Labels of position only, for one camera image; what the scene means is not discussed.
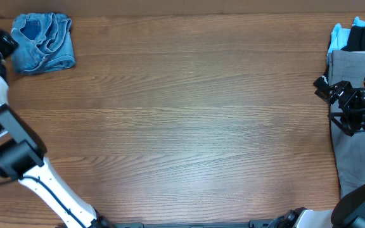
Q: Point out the light blue garment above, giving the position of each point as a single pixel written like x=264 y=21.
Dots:
x=340 y=36

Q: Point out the blue denim jeans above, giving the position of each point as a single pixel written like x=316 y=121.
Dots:
x=44 y=43

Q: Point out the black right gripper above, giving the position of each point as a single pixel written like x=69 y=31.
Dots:
x=337 y=94

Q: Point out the black garment with white print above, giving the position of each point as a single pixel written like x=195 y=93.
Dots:
x=364 y=38

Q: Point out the grey trousers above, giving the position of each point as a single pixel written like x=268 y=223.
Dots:
x=349 y=151

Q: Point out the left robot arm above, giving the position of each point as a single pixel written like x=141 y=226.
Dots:
x=23 y=160

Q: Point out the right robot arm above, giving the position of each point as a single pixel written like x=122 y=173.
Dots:
x=350 y=210

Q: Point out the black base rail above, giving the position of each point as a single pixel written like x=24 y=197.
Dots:
x=201 y=225

